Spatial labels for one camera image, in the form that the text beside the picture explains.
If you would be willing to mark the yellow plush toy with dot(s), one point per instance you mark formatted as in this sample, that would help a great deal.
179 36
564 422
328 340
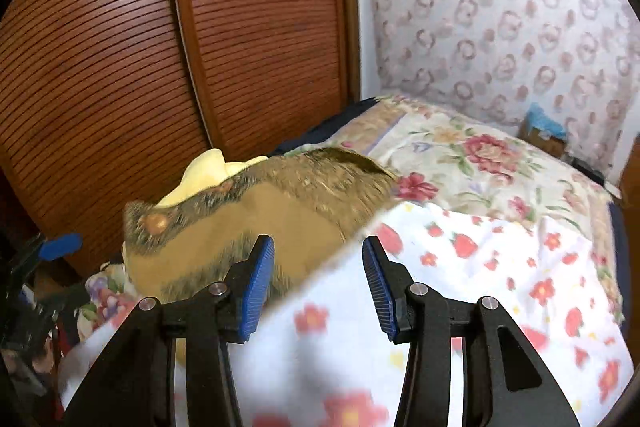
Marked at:
205 172

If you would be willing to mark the louvered wooden wardrobe door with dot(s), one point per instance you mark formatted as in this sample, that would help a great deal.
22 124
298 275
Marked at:
90 107
270 22

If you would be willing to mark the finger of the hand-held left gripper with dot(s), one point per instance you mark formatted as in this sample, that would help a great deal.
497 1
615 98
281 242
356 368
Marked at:
62 244

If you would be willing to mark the circle-patterned sheer curtain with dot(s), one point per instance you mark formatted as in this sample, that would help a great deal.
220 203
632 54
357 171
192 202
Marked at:
500 32

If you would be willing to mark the floral quilt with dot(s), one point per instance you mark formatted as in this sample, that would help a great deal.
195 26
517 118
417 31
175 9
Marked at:
475 157

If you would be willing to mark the black flat device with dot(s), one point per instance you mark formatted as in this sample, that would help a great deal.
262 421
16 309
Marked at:
587 172

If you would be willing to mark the brown patterned shirt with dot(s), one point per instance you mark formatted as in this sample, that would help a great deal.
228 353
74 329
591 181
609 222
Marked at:
280 207

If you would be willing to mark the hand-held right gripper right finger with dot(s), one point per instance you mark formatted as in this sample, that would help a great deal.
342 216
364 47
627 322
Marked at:
377 287

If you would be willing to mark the wooden cabinet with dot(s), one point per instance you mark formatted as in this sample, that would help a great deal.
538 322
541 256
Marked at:
631 177

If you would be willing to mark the small cardboard box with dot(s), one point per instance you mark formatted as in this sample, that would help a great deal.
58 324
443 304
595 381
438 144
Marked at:
542 144

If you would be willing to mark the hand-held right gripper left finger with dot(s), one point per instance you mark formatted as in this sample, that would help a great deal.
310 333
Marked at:
257 287

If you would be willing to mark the pale floral cloth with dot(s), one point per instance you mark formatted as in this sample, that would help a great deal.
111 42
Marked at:
107 297

